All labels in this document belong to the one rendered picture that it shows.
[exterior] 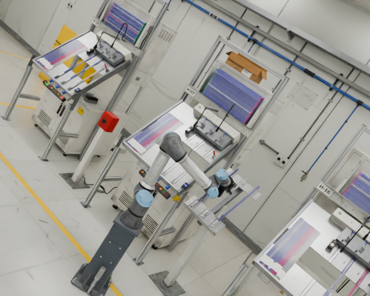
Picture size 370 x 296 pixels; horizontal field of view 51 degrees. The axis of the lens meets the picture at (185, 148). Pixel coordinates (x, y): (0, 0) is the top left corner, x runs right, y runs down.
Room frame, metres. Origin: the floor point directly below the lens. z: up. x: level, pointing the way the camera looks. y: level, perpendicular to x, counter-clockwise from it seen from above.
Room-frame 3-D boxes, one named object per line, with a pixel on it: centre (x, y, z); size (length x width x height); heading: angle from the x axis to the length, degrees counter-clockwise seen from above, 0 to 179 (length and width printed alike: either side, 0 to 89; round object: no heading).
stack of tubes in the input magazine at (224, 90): (3.41, -0.11, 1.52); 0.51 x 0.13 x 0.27; 64
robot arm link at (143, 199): (2.32, 0.05, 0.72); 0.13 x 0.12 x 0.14; 14
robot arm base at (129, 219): (2.31, 0.04, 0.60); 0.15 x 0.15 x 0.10
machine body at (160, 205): (3.54, -0.11, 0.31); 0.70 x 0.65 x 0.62; 64
